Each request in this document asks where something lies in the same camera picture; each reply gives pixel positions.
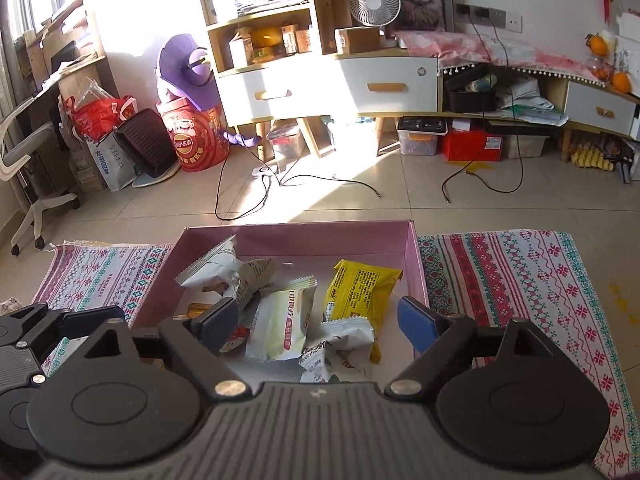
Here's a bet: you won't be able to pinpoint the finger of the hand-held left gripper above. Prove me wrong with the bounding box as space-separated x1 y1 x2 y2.
50 305 126 351

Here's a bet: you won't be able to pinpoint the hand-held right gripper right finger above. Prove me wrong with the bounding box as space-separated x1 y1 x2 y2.
385 296 566 401

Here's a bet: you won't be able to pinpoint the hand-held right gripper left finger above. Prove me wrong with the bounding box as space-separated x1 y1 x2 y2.
65 297 251 402

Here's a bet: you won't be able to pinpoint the small red snack packet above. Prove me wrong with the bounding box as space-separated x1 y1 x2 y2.
220 325 251 356

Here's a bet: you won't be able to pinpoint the orange cracker packet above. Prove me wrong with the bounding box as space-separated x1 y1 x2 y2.
172 302 213 321

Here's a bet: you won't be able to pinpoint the white grey snack packet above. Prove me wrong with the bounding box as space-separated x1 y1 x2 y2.
175 235 243 293

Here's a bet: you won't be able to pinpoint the beige patterned snack packet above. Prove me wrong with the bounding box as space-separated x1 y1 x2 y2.
227 257 280 318

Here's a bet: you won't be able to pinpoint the white green snack packet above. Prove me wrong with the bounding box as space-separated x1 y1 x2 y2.
245 276 318 362

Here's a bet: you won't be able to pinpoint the yellow black-print snack packet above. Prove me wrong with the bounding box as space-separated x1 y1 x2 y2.
322 259 404 363

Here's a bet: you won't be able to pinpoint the small white orange snack packet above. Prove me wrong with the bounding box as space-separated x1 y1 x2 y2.
298 319 376 385

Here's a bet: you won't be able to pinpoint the pink cardboard box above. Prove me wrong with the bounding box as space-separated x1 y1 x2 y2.
131 219 431 386

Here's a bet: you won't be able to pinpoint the patterned woven mat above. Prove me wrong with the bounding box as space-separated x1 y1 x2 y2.
32 230 640 478

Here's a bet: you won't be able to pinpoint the white shopping bag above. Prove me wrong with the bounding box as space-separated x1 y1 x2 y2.
82 130 138 192

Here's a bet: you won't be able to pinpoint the clear storage bin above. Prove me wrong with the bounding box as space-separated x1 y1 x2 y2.
397 130 441 157

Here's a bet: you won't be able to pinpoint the white office chair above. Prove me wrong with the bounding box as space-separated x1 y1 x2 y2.
0 110 81 256

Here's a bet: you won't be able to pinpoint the red box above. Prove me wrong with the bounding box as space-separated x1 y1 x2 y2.
442 127 505 162

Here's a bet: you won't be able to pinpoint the purple floor object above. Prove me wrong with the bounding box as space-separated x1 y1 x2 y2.
225 130 263 150

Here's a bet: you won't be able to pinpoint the red snack bucket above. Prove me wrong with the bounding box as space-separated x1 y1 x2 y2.
156 99 231 173

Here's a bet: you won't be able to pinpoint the brown plastic basket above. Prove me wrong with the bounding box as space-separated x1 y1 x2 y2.
114 108 178 179

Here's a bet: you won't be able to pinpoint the clear plastic bin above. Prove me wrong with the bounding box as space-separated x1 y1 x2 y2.
267 125 303 161

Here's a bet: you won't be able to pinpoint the black flat device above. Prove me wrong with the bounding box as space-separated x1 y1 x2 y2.
397 116 448 135

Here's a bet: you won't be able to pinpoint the red plastic bag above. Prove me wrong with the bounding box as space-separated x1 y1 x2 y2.
65 95 138 141

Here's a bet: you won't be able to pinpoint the white storage box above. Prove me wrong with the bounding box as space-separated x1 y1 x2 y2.
502 132 546 159

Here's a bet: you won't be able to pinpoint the black case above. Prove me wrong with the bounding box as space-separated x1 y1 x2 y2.
442 63 498 113

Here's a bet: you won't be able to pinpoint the wooden cabinet with white drawers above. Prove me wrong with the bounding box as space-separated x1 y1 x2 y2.
196 0 443 158

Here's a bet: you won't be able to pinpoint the yellow tray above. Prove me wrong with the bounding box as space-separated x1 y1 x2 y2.
570 137 616 171

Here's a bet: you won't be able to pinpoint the pile of papers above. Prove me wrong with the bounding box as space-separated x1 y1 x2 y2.
497 72 570 128

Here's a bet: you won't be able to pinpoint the purple sun hat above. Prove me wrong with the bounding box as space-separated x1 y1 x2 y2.
155 33 218 111

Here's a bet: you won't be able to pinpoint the tall shelf carton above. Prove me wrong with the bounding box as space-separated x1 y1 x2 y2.
229 27 253 68

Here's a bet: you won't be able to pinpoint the pink cloth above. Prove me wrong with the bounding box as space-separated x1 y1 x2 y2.
395 29 608 83

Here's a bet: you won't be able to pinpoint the low white drawer cabinet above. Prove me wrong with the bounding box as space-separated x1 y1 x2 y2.
537 72 640 161

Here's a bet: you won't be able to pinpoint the wooden desk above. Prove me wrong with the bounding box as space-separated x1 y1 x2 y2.
12 0 121 191

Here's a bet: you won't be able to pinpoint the small cardboard box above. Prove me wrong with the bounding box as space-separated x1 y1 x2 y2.
335 26 382 56

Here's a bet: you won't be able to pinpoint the white desk fan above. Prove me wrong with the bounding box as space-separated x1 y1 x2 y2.
348 0 402 43

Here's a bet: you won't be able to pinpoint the cat picture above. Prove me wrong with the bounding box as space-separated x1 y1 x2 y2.
384 0 453 33

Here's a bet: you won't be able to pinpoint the white cardboard box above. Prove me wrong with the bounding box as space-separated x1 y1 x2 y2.
612 12 640 38

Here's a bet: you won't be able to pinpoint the black cable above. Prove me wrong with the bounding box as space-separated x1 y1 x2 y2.
214 150 276 222
441 7 525 204

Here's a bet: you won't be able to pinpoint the wall sockets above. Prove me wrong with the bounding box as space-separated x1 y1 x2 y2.
456 2 523 31

